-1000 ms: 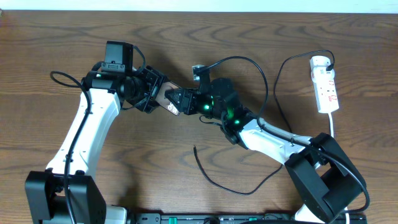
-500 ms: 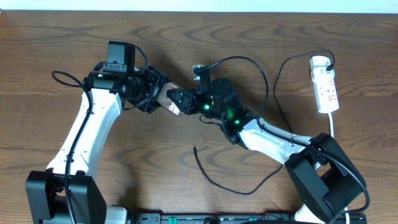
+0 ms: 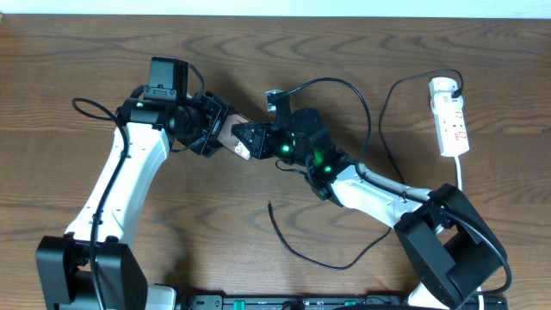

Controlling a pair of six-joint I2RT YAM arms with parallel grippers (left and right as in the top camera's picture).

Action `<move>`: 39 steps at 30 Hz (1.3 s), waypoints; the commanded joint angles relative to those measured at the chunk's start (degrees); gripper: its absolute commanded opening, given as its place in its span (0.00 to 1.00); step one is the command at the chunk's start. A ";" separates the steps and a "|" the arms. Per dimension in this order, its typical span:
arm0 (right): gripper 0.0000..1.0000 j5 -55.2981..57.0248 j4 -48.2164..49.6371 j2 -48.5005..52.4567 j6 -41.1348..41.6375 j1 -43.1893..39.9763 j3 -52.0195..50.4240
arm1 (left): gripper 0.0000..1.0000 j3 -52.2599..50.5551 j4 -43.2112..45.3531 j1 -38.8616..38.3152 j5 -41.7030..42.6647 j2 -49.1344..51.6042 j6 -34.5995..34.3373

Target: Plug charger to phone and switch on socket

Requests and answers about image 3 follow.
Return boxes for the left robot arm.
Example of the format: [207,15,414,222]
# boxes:
[35,57,232,309]

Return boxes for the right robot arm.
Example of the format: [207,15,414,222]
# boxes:
[231,108,511,309]

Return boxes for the white power strip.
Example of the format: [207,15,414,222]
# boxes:
[429,77,469,158]

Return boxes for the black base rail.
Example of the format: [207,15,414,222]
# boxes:
[176,294,424,310]

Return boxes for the white power strip cord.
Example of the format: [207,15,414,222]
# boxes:
[453,155,463,191]

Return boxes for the black right camera cable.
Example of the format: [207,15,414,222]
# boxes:
[275,77,513,296]

